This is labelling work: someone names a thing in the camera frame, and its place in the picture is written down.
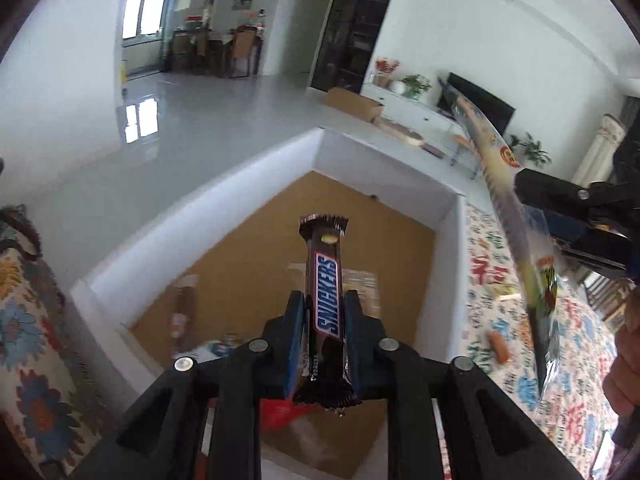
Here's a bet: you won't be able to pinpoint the white television cabinet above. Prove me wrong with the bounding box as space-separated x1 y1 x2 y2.
360 82 493 181

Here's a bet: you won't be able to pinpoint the person's right hand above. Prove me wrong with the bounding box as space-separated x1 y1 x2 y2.
602 290 640 416

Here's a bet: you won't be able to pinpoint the wooden board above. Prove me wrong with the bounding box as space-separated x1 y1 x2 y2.
377 116 425 147

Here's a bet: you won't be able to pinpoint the floral cloth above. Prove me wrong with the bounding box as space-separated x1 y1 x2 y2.
0 205 126 480

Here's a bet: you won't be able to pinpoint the dark wooden slatted chair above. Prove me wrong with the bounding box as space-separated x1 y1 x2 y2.
585 275 626 322

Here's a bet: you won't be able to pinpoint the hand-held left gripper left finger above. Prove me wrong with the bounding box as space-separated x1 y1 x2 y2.
65 290 307 480

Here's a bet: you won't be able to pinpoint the white and blue snack packet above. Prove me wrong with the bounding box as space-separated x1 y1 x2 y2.
207 332 246 359

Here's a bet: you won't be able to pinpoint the brown cardboard box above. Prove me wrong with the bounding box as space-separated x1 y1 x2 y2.
325 87 385 123

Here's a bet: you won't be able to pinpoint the wooden dining chair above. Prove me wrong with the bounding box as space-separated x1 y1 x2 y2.
231 27 258 78
172 30 208 73

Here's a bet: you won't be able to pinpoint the dark glass cabinet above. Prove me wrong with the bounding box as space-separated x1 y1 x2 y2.
310 0 403 93

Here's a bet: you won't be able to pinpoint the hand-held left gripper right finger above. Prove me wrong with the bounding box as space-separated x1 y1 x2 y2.
342 289 586 480

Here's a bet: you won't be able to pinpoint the wooden stool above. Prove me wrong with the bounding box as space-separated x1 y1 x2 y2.
451 135 483 181

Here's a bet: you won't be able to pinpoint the black television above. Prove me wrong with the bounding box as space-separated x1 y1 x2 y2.
436 72 516 136

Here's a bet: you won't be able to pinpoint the glass balcony door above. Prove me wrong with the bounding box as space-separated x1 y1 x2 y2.
121 0 218 78

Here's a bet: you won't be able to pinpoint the white cardboard box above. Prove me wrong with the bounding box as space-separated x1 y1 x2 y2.
70 127 468 480

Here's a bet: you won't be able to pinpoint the dark brown snack packet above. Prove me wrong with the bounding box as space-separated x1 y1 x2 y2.
170 280 199 352

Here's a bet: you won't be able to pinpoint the large potted plant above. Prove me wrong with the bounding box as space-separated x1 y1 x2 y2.
520 135 552 168

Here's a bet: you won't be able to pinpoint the green leafy table plant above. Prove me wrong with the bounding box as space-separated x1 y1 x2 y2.
401 74 432 101

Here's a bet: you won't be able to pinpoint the red snack packet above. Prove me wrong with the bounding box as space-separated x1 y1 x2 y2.
260 399 321 433

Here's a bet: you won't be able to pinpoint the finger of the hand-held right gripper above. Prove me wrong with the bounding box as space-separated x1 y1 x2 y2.
542 210 628 281
515 169 628 212

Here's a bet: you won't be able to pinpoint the brown chocolate bar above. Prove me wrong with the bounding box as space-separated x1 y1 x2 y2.
291 212 363 416

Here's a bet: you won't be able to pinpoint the red flowers in vase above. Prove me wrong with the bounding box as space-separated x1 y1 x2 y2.
374 57 401 88

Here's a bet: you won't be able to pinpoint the orange sausage snack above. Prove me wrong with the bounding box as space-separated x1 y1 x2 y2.
487 330 512 365

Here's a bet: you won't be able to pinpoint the printed woven blanket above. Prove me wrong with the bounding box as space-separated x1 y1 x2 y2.
460 200 640 480

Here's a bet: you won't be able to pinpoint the long clear black-label snack packet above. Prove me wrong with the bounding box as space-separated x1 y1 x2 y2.
440 77 563 403

